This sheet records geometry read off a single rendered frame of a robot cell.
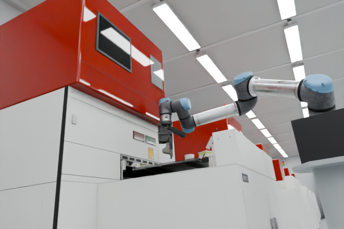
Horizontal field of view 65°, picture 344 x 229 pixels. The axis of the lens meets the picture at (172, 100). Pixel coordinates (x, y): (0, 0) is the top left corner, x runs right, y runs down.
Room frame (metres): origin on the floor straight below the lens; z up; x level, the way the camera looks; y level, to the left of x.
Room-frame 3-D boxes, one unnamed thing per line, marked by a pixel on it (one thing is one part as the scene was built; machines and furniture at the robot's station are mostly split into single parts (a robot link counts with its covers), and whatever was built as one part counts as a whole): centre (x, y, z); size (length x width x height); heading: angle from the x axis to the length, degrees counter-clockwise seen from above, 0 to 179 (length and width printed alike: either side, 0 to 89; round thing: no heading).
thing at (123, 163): (1.58, 0.18, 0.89); 0.44 x 0.02 x 0.10; 154
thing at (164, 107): (1.55, 0.04, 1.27); 0.09 x 0.08 x 0.11; 71
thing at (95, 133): (1.43, 0.27, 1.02); 0.81 x 0.03 x 0.40; 154
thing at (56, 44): (1.56, 0.55, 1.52); 0.81 x 0.75 x 0.60; 154
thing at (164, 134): (1.55, 0.05, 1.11); 0.09 x 0.08 x 0.12; 94
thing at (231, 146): (1.28, -0.31, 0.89); 0.55 x 0.09 x 0.14; 154
